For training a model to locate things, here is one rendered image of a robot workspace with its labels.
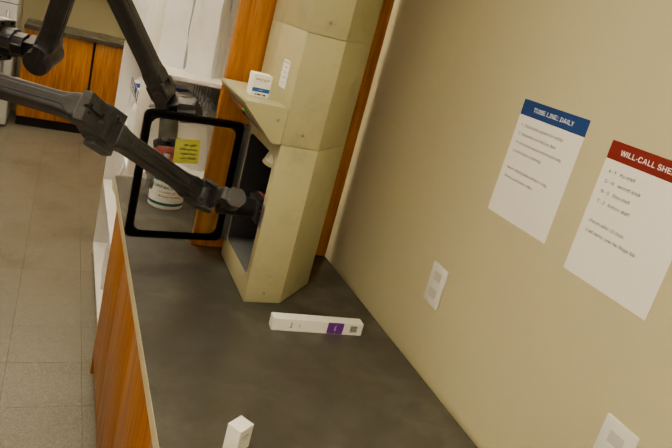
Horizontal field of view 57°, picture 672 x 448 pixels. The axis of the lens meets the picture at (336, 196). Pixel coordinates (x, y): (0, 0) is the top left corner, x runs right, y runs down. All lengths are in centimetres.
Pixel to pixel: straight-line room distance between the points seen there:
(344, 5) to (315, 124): 31
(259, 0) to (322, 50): 39
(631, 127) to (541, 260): 33
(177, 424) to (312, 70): 90
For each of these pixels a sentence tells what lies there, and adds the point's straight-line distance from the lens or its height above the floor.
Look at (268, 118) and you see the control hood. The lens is 161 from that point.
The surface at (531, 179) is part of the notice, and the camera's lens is 144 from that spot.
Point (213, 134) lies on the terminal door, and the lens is 190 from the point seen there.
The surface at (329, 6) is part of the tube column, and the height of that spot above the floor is 178.
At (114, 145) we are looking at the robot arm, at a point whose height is 135.
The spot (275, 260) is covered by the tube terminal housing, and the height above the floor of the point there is 108.
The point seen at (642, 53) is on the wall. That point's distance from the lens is 131.
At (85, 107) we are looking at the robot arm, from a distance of 148.
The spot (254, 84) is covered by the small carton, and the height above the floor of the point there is 154.
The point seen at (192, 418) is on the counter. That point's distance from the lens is 134.
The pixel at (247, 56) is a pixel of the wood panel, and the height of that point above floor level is 158.
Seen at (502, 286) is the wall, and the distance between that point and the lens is 148.
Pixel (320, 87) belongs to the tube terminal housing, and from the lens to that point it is 163.
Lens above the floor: 176
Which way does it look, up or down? 16 degrees down
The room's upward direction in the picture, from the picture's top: 15 degrees clockwise
